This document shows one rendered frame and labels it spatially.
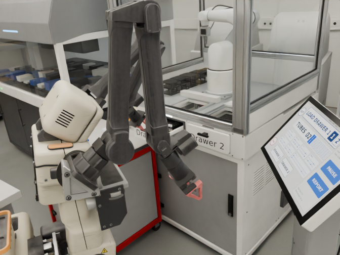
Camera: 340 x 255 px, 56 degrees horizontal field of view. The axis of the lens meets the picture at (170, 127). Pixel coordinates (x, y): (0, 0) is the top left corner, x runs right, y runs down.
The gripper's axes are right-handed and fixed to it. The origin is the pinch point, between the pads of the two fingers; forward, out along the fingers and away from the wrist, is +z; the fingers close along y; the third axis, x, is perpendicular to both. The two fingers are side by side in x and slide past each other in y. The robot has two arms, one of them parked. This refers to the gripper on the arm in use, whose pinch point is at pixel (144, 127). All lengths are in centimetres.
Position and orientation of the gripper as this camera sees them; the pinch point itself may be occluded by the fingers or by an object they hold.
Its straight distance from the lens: 181.2
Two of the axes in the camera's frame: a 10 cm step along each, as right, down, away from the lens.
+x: -7.1, -2.2, 6.7
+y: 5.2, -8.0, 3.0
